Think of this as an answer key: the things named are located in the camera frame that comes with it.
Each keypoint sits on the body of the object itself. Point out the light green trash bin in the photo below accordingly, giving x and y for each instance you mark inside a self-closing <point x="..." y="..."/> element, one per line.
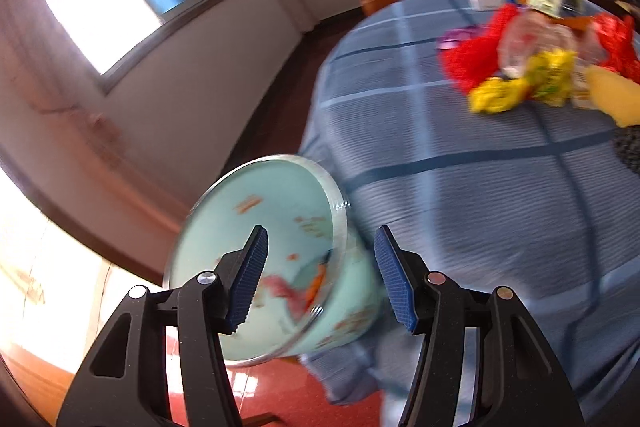
<point x="280" y="192"/>

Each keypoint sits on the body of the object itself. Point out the red crinkled bag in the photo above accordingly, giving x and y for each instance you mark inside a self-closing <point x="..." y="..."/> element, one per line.
<point x="617" y="44"/>

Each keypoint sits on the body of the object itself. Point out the yellow cloth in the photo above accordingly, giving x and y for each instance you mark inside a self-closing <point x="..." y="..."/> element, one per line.
<point x="615" y="97"/>

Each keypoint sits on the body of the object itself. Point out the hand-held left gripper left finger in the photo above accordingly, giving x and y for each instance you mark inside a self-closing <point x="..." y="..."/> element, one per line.
<point x="247" y="277"/>

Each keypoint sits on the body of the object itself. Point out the purple foil wrapper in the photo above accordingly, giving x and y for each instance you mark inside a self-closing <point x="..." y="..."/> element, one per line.
<point x="457" y="38"/>

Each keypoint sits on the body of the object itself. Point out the red mesh net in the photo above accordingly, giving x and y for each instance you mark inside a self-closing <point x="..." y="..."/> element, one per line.
<point x="472" y="57"/>

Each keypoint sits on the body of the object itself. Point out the yellow crumpled wrapper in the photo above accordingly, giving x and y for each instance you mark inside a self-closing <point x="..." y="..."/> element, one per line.
<point x="497" y="96"/>
<point x="550" y="77"/>

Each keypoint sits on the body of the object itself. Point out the clear plastic bag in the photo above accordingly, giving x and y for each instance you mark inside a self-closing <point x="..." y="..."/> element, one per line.
<point x="535" y="42"/>

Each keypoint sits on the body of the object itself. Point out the dark speckled cloth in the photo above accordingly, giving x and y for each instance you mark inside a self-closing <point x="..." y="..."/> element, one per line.
<point x="630" y="152"/>

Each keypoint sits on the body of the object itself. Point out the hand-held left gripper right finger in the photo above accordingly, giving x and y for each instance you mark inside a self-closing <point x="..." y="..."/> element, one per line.
<point x="395" y="277"/>

